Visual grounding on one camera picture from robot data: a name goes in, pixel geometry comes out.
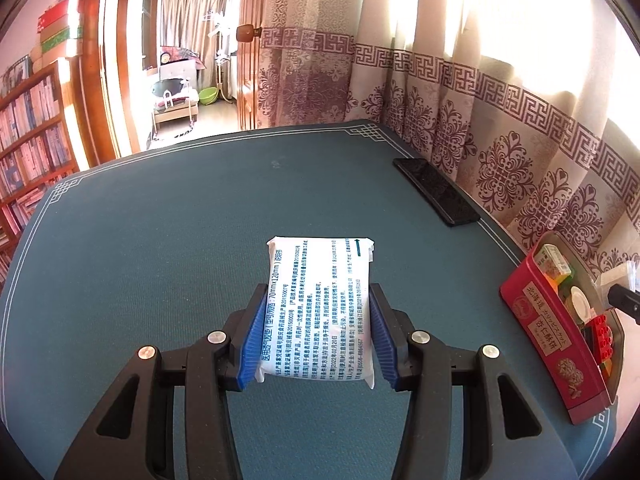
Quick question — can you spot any teal desktop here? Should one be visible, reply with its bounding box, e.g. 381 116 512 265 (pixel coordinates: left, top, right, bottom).
0 119 618 480

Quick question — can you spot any white box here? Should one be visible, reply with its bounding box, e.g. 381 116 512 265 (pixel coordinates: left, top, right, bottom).
30 47 81 73

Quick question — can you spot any green box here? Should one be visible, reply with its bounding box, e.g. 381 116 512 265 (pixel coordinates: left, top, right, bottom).
40 27 83 58

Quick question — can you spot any wooden bookshelf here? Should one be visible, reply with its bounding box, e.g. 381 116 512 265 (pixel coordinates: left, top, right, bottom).
0 57 91 281

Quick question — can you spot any wooden bench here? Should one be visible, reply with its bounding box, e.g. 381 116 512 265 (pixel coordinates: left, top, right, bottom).
151 100 200 133

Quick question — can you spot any framed photo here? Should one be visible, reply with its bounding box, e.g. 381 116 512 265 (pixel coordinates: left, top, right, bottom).
0 56 32 93

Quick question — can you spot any wooden door frame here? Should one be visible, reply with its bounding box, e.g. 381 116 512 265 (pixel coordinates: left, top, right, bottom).
82 0 161 171

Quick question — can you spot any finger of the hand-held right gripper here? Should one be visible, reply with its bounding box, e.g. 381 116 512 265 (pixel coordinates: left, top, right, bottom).
606 284 640 318

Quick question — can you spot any far beige curtain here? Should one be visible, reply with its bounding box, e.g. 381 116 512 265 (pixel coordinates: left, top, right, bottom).
160 0 241 61

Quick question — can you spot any red block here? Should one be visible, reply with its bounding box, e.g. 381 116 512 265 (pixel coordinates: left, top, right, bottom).
580 312 615 361

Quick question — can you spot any white and green carton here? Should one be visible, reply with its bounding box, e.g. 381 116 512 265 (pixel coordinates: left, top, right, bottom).
531 244 572 278

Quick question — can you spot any white dressing packet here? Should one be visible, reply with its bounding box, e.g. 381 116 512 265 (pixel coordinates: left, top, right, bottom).
253 236 377 389

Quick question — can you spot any red cardboard box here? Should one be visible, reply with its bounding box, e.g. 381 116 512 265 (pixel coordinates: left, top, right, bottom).
500 231 626 426

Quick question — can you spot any white paper cup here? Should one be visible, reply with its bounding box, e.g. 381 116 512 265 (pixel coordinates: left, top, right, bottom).
567 285 593 323

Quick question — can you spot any patterned beige curtain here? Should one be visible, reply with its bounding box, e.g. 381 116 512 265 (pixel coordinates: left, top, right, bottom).
240 0 640 291

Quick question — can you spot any black phone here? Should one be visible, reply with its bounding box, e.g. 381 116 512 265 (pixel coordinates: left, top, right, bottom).
392 157 482 227

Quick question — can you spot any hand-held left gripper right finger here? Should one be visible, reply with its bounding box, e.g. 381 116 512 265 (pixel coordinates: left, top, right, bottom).
369 284 581 480

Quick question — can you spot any white coat rack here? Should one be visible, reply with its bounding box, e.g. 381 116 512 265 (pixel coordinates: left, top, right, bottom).
207 0 238 106

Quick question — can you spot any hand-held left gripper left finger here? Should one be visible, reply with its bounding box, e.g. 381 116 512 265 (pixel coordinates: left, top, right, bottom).
54 282 268 480

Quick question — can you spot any black bag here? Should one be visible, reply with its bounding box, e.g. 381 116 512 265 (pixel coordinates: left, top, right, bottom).
152 77 183 101

